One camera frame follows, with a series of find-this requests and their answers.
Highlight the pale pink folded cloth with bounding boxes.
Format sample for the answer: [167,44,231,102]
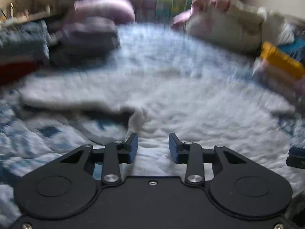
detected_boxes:
[253,60,305,101]

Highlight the denim jacket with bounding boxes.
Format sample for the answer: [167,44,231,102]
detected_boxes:
[0,21,52,65]

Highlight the dark grey folded clothes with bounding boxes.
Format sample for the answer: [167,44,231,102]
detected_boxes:
[61,17,120,51]

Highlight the yellow folded cloth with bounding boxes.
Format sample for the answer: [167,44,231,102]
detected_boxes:
[260,42,305,80]

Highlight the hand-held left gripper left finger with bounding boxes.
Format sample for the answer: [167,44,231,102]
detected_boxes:
[59,132,139,186]

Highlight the purple floral pillow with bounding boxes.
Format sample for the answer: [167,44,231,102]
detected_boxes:
[74,0,136,25]

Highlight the white quilted garment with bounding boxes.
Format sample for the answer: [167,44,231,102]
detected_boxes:
[19,61,303,189]

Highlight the folded red garment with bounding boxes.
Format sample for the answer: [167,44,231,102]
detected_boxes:
[0,62,41,87]

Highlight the blue patterned bed quilt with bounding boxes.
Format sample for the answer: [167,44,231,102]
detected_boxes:
[0,21,305,220]

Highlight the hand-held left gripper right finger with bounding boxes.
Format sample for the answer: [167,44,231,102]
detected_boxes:
[168,133,248,186]

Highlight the folded grey garment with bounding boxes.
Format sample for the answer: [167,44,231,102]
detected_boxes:
[49,40,121,66]

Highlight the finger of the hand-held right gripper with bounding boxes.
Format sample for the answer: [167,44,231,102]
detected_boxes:
[287,147,305,170]

